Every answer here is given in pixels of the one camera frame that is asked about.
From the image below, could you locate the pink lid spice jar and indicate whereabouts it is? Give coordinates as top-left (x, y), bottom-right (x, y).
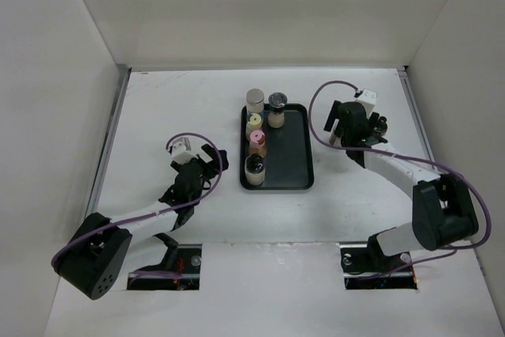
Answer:
top-left (249, 129), bottom-right (267, 158)

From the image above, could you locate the black cap white powder bottle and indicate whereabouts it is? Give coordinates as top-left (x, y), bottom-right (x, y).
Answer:
top-left (245, 153), bottom-right (265, 186)

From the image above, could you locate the yellow lid spice jar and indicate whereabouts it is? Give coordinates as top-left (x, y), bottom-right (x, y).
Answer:
top-left (245, 113), bottom-right (263, 137)

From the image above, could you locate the spice jar dark round lid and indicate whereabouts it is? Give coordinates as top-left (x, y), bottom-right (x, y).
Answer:
top-left (267, 92), bottom-right (287, 129)

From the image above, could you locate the silver lid spice jar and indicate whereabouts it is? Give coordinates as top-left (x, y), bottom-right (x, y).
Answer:
top-left (246, 88), bottom-right (264, 114)

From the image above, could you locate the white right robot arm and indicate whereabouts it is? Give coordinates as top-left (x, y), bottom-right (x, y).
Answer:
top-left (324, 101), bottom-right (479, 272)

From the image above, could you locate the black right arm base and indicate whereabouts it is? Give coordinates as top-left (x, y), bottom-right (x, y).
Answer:
top-left (340, 237), bottom-right (417, 290)

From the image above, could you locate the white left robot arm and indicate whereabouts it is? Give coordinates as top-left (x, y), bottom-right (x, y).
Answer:
top-left (51, 144), bottom-right (229, 300)

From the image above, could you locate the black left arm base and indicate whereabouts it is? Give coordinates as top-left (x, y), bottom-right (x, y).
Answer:
top-left (126, 233), bottom-right (203, 291)

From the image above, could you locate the spice jar white red lid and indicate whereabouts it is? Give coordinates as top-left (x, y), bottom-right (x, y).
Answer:
top-left (329, 133), bottom-right (340, 147)

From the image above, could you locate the black knob cap bottle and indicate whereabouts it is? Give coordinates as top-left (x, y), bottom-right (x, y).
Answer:
top-left (375, 116), bottom-right (388, 136)

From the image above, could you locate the black plastic tray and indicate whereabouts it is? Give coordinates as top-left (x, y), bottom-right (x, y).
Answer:
top-left (239, 103), bottom-right (314, 191)

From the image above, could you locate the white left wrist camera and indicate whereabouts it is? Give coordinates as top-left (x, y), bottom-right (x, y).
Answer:
top-left (166, 137), bottom-right (196, 165)

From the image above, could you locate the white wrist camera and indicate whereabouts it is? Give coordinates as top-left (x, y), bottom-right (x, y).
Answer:
top-left (354, 89), bottom-right (378, 118)
top-left (166, 137), bottom-right (196, 165)

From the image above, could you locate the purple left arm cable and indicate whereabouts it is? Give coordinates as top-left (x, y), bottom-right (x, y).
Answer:
top-left (50, 132), bottom-right (230, 286)

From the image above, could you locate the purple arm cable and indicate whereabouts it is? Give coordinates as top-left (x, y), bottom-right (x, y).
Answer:
top-left (308, 81), bottom-right (492, 279)
top-left (50, 132), bottom-right (230, 286)

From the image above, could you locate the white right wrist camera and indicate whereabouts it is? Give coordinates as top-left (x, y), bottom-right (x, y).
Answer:
top-left (354, 89), bottom-right (378, 118)

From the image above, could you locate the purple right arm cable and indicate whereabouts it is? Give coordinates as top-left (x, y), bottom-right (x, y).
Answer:
top-left (308, 81), bottom-right (492, 279)

